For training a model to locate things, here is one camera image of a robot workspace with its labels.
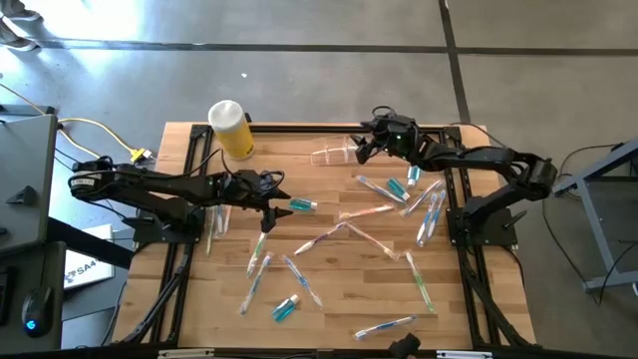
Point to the white label strip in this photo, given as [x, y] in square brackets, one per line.
[184, 353]
[463, 354]

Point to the person's shoe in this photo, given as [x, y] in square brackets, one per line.
[22, 14]
[17, 44]

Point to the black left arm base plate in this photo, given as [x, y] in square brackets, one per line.
[149, 234]

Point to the black bracket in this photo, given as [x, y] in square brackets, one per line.
[22, 196]

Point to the black beam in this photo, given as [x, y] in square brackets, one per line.
[90, 244]

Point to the orange yellow toothbrush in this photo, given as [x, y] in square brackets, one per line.
[373, 242]

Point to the clear acrylic organizer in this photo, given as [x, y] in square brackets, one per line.
[331, 152]

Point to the yellow wipes canister white lid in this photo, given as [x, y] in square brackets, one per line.
[234, 134]

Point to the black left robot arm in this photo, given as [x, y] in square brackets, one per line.
[149, 182]

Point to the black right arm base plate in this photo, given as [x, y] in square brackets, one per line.
[491, 237]

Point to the white printed sign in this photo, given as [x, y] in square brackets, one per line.
[92, 271]

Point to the small black device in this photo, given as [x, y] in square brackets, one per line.
[405, 346]

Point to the dark grey desk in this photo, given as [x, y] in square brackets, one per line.
[55, 269]

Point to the grey metal cart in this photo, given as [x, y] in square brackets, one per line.
[596, 234]

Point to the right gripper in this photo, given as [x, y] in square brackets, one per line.
[399, 137]

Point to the black computer mouse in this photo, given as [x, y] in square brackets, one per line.
[37, 309]

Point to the small teal mouthwash bottle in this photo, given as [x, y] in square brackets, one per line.
[397, 187]
[300, 204]
[284, 310]
[413, 174]

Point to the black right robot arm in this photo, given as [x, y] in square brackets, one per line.
[473, 157]

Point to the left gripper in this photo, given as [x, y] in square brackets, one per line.
[244, 189]

